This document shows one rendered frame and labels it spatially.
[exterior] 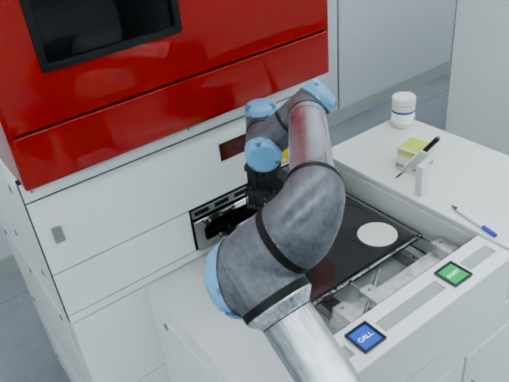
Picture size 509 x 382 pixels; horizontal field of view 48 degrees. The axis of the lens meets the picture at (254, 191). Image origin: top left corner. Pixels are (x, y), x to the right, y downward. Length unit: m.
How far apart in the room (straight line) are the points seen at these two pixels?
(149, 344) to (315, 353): 0.86
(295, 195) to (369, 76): 3.29
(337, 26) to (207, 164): 2.42
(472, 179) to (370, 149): 0.30
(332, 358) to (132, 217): 0.70
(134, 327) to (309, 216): 0.87
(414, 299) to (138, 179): 0.66
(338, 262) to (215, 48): 0.57
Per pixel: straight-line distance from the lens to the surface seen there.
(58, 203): 1.29
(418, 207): 1.47
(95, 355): 1.56
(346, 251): 1.40
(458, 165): 1.63
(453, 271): 1.27
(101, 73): 1.17
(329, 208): 0.81
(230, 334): 1.33
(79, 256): 1.37
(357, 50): 3.91
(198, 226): 1.48
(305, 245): 0.80
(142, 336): 1.60
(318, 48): 1.48
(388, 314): 1.17
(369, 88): 4.10
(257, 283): 0.82
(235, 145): 1.45
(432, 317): 1.18
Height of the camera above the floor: 1.79
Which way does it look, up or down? 33 degrees down
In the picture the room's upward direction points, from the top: 6 degrees counter-clockwise
